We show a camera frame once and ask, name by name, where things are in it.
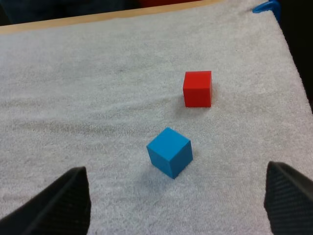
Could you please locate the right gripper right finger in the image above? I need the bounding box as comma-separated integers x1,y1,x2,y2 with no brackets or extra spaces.
263,161,313,235

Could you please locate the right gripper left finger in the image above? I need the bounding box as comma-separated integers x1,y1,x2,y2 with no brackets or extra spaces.
0,166,92,235

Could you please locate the blue cube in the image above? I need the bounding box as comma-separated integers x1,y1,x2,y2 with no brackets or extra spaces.
146,127,194,180

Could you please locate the red cube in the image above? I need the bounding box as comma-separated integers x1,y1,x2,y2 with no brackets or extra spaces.
182,70,212,108

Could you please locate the blue clamp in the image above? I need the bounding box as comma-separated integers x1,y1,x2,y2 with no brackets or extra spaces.
252,0,281,23

